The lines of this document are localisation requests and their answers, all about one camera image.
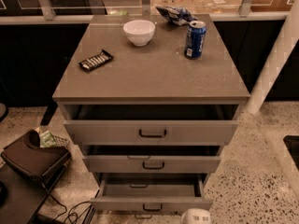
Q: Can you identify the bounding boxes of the black folded device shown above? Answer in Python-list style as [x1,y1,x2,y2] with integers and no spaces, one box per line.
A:
[1,130,71,184]

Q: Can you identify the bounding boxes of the grey drawer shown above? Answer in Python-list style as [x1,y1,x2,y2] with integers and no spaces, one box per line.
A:
[83,146,221,174]
[91,174,213,213]
[64,105,237,146]

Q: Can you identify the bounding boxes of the grey bottom drawer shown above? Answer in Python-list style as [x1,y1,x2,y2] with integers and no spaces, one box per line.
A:
[91,174,213,213]

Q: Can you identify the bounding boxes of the grey drawer cabinet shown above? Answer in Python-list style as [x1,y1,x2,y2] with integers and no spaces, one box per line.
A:
[51,13,251,219]

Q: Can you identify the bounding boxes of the grey top drawer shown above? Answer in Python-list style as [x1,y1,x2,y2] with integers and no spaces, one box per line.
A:
[64,105,237,146]

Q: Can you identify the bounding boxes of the black cable on floor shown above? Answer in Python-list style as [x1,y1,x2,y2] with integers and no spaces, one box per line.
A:
[41,184,98,224]

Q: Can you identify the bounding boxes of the blue soda can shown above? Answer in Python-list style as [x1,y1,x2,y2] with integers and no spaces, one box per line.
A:
[184,21,206,59]

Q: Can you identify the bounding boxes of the wire basket with green packet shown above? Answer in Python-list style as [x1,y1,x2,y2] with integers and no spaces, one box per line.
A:
[36,128,70,148]

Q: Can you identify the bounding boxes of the black snack bar packet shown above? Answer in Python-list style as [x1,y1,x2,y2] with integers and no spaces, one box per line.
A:
[78,49,114,72]

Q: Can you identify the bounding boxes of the white bowl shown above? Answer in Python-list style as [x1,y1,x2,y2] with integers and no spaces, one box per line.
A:
[123,20,155,46]

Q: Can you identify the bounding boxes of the grey middle drawer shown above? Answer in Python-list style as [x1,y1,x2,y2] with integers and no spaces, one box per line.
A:
[83,146,221,174]

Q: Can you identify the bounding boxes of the white diagonal post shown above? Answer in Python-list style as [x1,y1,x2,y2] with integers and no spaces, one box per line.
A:
[246,0,299,114]

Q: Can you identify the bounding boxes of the black side table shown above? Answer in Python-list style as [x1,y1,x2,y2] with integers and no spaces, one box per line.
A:
[0,164,63,224]

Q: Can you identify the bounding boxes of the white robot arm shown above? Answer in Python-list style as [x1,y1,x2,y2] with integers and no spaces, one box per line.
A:
[180,208,212,224]

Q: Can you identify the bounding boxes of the blue white chip bag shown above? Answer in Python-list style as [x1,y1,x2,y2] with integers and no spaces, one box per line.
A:
[155,6,197,26]

